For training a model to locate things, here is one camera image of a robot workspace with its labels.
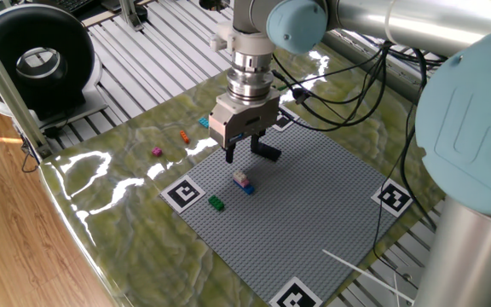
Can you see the silver Schunk gripper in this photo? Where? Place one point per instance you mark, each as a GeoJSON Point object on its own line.
{"type": "Point", "coordinates": [228, 125]}

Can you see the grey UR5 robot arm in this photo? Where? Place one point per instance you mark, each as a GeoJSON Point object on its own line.
{"type": "Point", "coordinates": [441, 25]}

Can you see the white Lego brick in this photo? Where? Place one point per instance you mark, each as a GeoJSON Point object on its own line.
{"type": "Point", "coordinates": [240, 175]}

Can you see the pink Lego plate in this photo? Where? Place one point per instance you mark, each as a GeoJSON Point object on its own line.
{"type": "Point", "coordinates": [242, 183]}

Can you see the blue Lego brick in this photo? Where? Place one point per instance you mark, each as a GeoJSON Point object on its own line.
{"type": "Point", "coordinates": [249, 189]}

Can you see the cyan Lego plate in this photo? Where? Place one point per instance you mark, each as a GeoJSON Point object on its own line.
{"type": "Point", "coordinates": [203, 122]}

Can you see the orange Lego brick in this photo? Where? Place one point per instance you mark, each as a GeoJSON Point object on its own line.
{"type": "Point", "coordinates": [184, 137]}

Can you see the dark green Lego brick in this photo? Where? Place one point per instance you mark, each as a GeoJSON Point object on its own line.
{"type": "Point", "coordinates": [216, 203]}

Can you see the grey Lego baseplate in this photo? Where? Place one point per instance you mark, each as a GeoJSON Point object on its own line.
{"type": "Point", "coordinates": [313, 192]}

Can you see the magenta Lego brick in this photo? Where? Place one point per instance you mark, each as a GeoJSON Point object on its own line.
{"type": "Point", "coordinates": [157, 151]}

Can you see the large blocky fiducial marker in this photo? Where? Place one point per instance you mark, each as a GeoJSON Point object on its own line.
{"type": "Point", "coordinates": [286, 121]}

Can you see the large spiral fiducial marker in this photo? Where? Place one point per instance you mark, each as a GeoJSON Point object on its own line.
{"type": "Point", "coordinates": [183, 193]}

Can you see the green marble slab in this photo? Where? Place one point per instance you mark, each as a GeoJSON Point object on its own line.
{"type": "Point", "coordinates": [122, 239]}

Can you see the small fiducial marker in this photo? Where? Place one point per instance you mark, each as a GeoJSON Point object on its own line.
{"type": "Point", "coordinates": [392, 197]}
{"type": "Point", "coordinates": [295, 295]}

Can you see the white stand plate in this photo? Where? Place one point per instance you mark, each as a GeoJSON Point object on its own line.
{"type": "Point", "coordinates": [92, 102]}

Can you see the white zip tie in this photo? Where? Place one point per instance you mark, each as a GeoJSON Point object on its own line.
{"type": "Point", "coordinates": [369, 275]}

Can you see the black keyboard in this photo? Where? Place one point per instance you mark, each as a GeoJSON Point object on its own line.
{"type": "Point", "coordinates": [73, 4]}

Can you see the aluminium frame post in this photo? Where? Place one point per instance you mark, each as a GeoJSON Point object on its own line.
{"type": "Point", "coordinates": [7, 89]}
{"type": "Point", "coordinates": [128, 10]}

